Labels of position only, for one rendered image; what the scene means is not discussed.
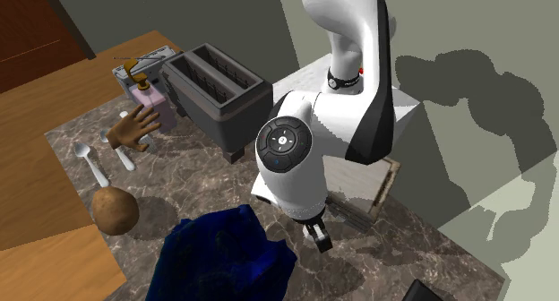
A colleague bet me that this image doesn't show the pale wooden box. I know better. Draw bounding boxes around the pale wooden box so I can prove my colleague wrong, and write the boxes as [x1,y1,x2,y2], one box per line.
[324,154,401,234]

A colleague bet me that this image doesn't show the dark blue crumpled cloth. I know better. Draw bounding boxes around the dark blue crumpled cloth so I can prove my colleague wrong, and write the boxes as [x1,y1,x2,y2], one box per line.
[144,203,299,301]

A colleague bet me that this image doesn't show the black flat thing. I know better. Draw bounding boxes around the black flat thing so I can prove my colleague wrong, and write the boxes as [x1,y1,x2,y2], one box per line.
[400,279,445,301]

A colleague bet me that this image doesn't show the dark grey toaster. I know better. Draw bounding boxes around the dark grey toaster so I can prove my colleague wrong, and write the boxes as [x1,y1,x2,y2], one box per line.
[160,43,274,165]

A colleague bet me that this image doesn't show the white marble robot stand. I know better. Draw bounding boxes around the white marble robot stand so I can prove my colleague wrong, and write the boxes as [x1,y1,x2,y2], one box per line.
[271,53,473,229]

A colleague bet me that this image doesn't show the silver fork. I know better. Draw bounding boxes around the silver fork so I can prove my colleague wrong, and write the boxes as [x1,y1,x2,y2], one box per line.
[118,110,159,154]

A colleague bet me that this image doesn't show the brown potato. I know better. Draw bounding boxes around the brown potato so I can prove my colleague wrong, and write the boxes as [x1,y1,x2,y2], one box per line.
[90,185,141,237]

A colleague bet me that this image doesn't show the silver spoon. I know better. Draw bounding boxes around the silver spoon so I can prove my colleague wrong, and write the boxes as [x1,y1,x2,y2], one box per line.
[73,142,111,189]
[99,128,137,173]

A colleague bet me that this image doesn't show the pink soap dispenser gold pump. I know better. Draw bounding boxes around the pink soap dispenser gold pump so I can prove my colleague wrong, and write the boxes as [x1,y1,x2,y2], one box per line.
[123,58,178,135]

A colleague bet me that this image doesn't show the brown hand figure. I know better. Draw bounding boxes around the brown hand figure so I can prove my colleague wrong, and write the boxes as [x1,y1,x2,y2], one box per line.
[105,103,162,153]

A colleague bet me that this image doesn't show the pale grey box appliance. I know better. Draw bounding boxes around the pale grey box appliance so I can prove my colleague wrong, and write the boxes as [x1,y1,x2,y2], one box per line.
[112,45,183,96]

